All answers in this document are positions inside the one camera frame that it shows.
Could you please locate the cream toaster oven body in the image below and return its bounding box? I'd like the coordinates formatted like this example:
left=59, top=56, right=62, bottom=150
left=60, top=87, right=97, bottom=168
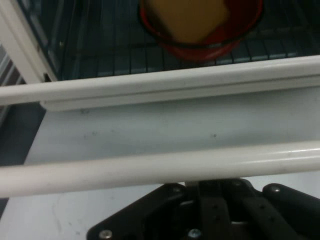
left=0, top=0, right=320, bottom=83

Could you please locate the yellow sponge block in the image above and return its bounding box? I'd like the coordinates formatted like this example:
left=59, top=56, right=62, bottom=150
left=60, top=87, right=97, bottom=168
left=145, top=0, right=231, bottom=44

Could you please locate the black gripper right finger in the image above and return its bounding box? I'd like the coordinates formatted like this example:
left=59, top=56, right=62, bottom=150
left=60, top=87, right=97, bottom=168
left=224, top=177, right=320, bottom=240

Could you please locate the cream glass oven door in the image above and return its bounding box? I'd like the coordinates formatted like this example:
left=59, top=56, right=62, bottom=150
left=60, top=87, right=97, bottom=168
left=0, top=55, right=320, bottom=199

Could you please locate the aluminium wall rail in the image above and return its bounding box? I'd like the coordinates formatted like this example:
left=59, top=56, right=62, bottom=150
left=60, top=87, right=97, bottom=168
left=0, top=44, right=26, bottom=123

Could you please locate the red bowl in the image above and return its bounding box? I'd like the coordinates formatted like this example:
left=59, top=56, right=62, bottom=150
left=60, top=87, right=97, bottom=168
left=138, top=0, right=265, bottom=62

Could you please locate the metal wire oven rack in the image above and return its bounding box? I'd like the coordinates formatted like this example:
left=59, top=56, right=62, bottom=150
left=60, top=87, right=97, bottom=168
left=59, top=23, right=320, bottom=79

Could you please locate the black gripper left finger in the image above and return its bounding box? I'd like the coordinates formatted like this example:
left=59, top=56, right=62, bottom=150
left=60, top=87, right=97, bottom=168
left=86, top=179, right=230, bottom=240

